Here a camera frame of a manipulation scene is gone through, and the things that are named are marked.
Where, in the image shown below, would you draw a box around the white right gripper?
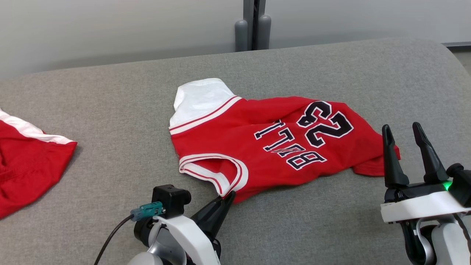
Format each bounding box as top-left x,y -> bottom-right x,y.
380,122 -> 471,223

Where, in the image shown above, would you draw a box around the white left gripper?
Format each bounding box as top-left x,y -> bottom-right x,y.
134,191 -> 236,265

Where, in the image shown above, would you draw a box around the red basketball jersey number 23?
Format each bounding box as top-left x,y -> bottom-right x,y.
169,78 -> 401,204

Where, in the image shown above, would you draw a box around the red shorts with white stripe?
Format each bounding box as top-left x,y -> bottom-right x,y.
0,109 -> 78,219

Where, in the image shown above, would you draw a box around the teal left camera connector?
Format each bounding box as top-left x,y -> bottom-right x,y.
131,201 -> 164,222

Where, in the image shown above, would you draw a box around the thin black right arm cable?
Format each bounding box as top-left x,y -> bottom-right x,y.
454,213 -> 471,251

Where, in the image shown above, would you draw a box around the thick black left camera cable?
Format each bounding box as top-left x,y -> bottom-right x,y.
94,215 -> 134,265

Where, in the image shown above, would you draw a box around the grey partition post double foot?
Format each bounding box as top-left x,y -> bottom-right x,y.
235,0 -> 272,51

